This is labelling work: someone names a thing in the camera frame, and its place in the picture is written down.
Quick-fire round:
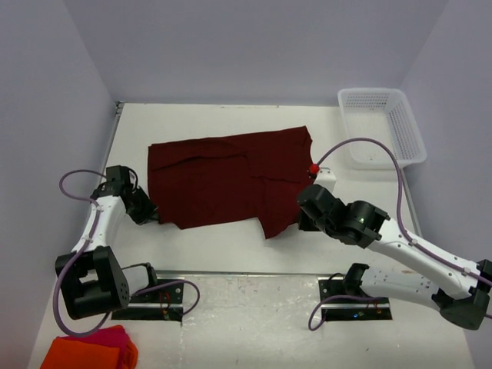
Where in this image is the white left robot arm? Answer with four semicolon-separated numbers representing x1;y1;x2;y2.
55;165;160;320

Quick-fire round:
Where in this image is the orange folded t-shirt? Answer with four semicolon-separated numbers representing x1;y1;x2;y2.
41;335;138;368

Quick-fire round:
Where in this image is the dark red t-shirt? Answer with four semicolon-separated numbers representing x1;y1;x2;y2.
148;126;313;239

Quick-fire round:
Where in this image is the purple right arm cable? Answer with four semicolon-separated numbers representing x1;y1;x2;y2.
307;138;492;331

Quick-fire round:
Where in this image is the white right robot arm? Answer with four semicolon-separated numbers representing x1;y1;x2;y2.
298;184;491;331

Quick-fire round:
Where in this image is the pink folded t-shirt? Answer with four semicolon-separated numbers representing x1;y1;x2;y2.
89;325;129;348

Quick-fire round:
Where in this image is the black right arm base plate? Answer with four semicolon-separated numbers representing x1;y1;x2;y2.
318;274;393;322

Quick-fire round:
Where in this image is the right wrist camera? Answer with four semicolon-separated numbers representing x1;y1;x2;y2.
307;163;337;191

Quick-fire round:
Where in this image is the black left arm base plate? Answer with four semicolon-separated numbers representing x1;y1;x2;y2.
111;283;184;322

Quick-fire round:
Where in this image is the white plastic basket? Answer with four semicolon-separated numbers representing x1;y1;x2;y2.
337;88;427;168

